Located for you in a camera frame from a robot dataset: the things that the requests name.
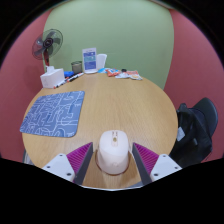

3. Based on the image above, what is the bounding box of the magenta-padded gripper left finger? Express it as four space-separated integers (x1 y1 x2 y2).
41 142 94 186

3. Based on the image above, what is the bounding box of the blue patterned mouse pad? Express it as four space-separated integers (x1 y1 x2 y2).
19 90 86 138

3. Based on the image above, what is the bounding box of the black red standing fan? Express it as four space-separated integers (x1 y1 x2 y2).
31 28 64 73

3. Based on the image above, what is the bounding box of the white marker black cap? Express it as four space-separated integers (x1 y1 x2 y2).
65 72 85 83

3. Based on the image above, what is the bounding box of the white marker red cap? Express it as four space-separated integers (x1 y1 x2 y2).
53 78 68 90

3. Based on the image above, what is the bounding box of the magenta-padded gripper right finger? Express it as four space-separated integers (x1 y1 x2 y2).
131 142 184 186

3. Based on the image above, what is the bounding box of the black backpack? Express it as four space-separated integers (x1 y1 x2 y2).
169 103 214 169

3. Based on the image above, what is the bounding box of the white tissue box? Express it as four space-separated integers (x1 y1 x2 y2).
39 65 66 90

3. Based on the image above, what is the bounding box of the cream white computer mouse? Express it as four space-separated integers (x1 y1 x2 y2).
96 129 131 176

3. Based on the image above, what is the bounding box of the dark glass cup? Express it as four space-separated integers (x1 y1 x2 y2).
70 60 83 75

